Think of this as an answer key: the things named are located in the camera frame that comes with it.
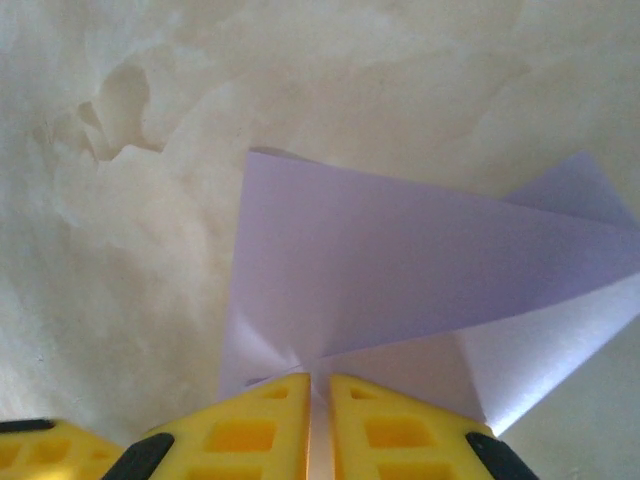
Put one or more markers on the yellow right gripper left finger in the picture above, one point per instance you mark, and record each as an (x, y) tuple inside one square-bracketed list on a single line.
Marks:
[(240, 440)]

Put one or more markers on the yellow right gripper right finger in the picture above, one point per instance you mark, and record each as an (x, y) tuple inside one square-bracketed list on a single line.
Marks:
[(400, 445)]

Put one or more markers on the lilac paper sheet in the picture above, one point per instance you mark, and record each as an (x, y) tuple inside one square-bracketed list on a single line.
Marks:
[(375, 260)]

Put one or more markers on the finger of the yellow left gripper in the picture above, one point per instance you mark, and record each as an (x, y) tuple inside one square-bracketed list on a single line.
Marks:
[(55, 450)]

